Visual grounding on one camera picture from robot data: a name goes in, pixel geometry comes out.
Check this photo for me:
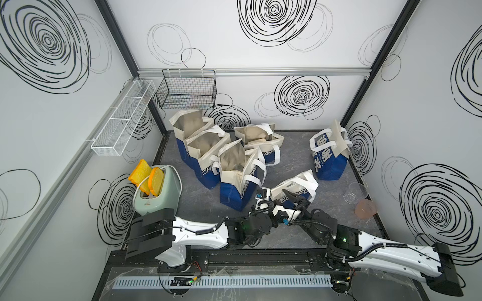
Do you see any blue beige takeout bag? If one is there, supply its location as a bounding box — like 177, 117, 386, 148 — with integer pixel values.
234, 123, 284, 166
210, 139, 267, 211
309, 120, 353, 181
186, 125, 231, 189
268, 170, 319, 209
169, 110, 215, 168

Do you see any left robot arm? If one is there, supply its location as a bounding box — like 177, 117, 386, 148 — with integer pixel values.
125, 206, 289, 267

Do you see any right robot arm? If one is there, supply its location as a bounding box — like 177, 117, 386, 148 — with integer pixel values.
282, 189, 464, 297

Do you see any clear plastic cup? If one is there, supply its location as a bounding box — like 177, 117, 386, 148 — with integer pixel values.
343, 183, 368, 205

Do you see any pink plastic cup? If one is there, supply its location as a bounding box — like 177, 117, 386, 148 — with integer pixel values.
354, 199, 377, 219

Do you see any mint green toaster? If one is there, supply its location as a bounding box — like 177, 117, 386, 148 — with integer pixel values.
133, 165, 183, 216

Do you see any front yellow toast slice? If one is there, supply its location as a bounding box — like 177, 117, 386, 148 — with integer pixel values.
148, 167, 164, 196

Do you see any yellow toast slice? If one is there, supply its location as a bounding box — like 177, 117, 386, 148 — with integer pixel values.
128, 159, 152, 186
148, 167, 164, 196

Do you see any rear yellow toast slice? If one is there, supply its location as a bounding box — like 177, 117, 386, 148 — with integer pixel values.
128, 159, 152, 186

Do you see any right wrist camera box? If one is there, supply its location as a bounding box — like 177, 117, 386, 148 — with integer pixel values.
282, 209, 302, 225

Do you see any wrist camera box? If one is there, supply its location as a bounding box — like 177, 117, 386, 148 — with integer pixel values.
282, 209, 302, 225
254, 188, 271, 211

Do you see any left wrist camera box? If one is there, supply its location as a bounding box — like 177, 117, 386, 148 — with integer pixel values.
254, 188, 271, 211

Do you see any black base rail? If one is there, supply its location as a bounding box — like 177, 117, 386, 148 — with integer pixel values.
108, 248, 409, 273

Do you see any slotted grey cable duct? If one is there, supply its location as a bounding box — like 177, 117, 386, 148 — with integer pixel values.
112, 275, 333, 290

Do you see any black wire basket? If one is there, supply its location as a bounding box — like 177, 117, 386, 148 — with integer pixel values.
156, 69, 217, 110

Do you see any white wire mesh shelf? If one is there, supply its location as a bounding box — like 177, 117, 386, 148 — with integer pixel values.
91, 79, 155, 156

